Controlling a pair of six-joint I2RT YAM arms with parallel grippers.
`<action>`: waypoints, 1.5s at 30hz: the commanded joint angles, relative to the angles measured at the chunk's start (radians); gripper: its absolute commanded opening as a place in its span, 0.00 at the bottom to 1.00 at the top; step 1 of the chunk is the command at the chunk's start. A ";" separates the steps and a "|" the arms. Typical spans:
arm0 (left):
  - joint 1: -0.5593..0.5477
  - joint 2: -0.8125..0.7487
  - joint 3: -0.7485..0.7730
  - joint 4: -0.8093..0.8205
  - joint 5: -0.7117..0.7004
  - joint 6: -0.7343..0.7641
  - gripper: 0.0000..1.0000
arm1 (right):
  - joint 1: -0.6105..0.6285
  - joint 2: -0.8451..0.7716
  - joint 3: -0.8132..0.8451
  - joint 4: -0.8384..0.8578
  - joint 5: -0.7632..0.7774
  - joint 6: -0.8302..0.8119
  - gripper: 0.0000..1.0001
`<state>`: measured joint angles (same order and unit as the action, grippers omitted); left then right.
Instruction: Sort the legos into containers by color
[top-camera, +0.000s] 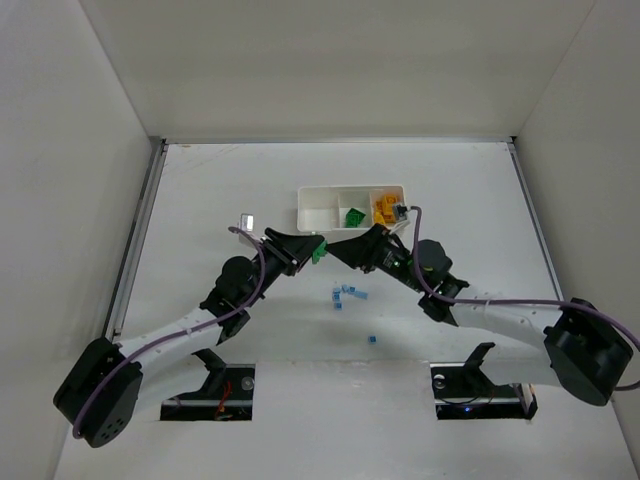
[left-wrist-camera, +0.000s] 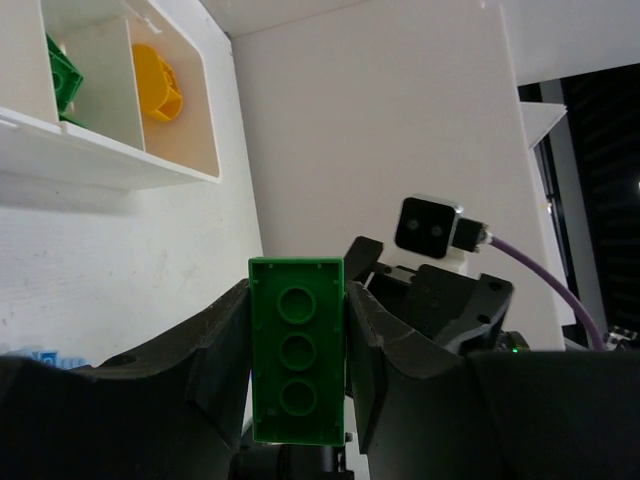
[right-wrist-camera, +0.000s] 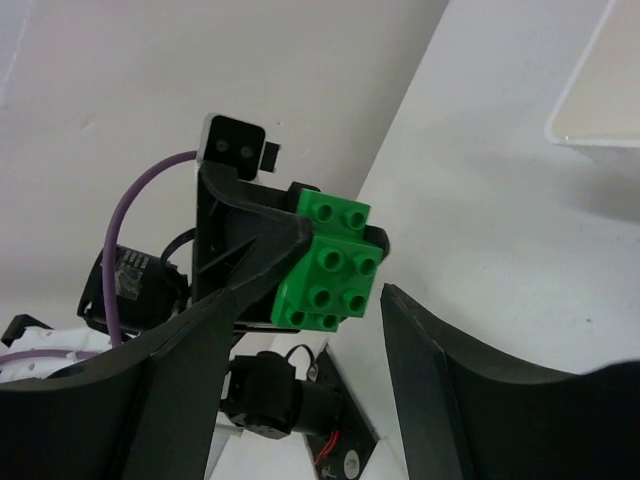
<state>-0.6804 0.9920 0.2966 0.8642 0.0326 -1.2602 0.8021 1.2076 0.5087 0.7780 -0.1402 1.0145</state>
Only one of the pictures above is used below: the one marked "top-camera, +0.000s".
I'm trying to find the green square lego brick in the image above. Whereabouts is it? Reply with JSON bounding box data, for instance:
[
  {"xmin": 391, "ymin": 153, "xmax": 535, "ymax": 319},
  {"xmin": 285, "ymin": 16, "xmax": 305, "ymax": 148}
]
[{"xmin": 345, "ymin": 208, "xmax": 366, "ymax": 228}]

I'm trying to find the yellow butterfly lego brick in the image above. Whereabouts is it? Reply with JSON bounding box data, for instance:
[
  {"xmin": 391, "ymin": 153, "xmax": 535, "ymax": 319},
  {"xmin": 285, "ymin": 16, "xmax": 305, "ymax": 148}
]
[{"xmin": 375, "ymin": 195, "xmax": 398, "ymax": 217}]

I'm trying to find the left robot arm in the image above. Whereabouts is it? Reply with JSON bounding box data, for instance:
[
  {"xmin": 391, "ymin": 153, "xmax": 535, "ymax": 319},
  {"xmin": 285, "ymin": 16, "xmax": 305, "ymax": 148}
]
[{"xmin": 53, "ymin": 227, "xmax": 326, "ymax": 448}]

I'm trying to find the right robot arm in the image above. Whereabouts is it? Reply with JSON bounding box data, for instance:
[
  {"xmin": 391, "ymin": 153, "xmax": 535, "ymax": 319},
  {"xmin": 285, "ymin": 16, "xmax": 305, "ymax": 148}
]
[{"xmin": 327, "ymin": 225, "xmax": 633, "ymax": 406}]

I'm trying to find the white three-compartment container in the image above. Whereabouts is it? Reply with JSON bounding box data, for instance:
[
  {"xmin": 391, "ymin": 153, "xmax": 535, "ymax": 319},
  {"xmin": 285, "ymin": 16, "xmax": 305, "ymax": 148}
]
[{"xmin": 297, "ymin": 185, "xmax": 406, "ymax": 239}]

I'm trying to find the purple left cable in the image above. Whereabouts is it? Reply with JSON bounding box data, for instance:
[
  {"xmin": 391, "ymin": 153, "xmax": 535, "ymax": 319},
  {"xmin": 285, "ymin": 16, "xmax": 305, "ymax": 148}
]
[{"xmin": 72, "ymin": 225, "xmax": 267, "ymax": 440}]

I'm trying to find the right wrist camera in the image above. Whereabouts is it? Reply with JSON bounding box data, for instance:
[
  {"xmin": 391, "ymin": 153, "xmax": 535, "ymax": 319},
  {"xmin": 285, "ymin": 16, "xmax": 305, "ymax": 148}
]
[{"xmin": 390, "ymin": 202, "xmax": 410, "ymax": 234}]

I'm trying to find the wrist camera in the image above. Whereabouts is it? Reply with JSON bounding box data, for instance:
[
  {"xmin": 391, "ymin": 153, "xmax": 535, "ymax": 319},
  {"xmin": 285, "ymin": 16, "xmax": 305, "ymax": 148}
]
[
  {"xmin": 390, "ymin": 202, "xmax": 410, "ymax": 234},
  {"xmin": 238, "ymin": 213, "xmax": 256, "ymax": 247}
]

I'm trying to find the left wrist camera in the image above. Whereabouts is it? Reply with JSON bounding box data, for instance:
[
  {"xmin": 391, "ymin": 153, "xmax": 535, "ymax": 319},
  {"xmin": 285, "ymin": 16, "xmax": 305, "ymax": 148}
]
[{"xmin": 238, "ymin": 213, "xmax": 256, "ymax": 247}]

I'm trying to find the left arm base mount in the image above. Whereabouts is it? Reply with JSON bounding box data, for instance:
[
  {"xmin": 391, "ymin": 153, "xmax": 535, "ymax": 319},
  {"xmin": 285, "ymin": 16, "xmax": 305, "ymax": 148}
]
[{"xmin": 159, "ymin": 349, "xmax": 256, "ymax": 422}]

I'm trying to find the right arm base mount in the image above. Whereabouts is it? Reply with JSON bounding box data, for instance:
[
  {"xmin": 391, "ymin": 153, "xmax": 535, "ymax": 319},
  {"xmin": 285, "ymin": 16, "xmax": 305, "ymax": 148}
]
[{"xmin": 430, "ymin": 342, "xmax": 538, "ymax": 421}]

